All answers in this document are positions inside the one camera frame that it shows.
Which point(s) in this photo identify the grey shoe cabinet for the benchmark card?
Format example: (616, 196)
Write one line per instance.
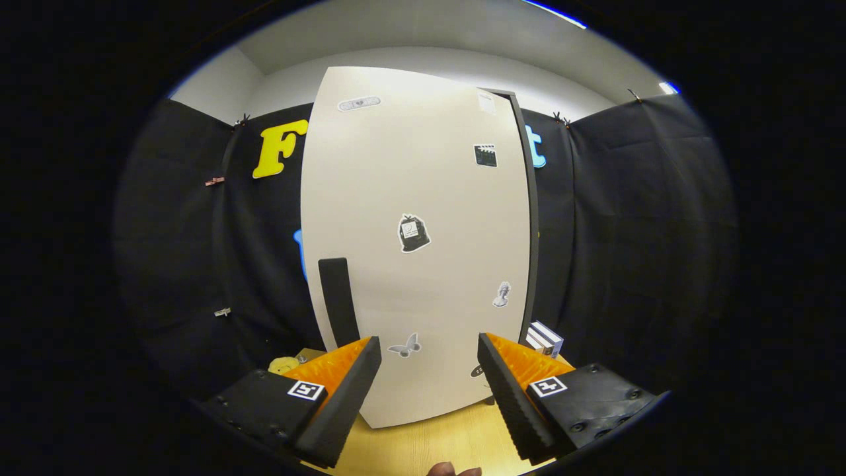
(532, 231)

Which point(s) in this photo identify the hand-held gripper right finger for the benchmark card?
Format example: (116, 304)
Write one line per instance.
(512, 403)

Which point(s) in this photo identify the small ceiling light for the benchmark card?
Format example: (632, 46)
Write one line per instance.
(669, 87)

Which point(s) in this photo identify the white book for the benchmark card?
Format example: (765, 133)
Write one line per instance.
(538, 342)

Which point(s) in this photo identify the yellow plush toy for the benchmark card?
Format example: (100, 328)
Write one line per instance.
(283, 365)

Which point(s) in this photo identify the long ceiling light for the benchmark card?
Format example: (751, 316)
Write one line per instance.
(555, 13)

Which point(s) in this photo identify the black clip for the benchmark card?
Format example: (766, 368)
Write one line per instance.
(242, 121)
(634, 96)
(561, 119)

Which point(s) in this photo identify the black backdrop cloth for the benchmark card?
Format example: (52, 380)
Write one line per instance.
(628, 231)

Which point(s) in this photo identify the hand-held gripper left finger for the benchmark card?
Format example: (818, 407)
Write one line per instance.
(344, 403)

